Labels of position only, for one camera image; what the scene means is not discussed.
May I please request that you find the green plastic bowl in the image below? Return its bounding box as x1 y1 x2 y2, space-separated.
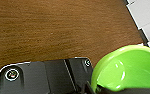
89 44 150 94

